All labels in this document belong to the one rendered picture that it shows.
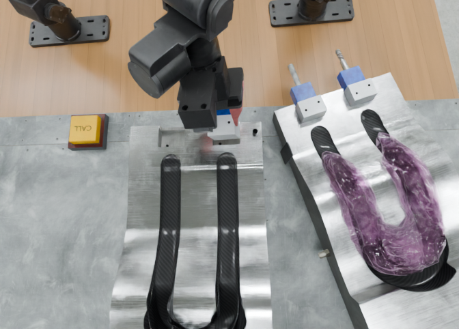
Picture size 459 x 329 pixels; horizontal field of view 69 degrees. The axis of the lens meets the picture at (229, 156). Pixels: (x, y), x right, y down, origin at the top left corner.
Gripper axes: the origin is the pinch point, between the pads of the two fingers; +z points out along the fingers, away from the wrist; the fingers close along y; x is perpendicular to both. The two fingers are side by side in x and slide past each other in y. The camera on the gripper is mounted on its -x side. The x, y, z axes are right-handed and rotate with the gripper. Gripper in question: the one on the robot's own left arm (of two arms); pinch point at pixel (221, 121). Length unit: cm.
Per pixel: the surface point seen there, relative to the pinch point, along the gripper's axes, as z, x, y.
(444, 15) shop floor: 69, 123, 92
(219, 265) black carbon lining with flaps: 12.1, -21.9, -1.2
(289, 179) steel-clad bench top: 18.0, -1.6, 11.2
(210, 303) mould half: 11.6, -28.1, -2.1
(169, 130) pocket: 4.9, 3.1, -12.0
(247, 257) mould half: 12.7, -20.4, 3.6
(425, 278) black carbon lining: 21.5, -21.1, 34.0
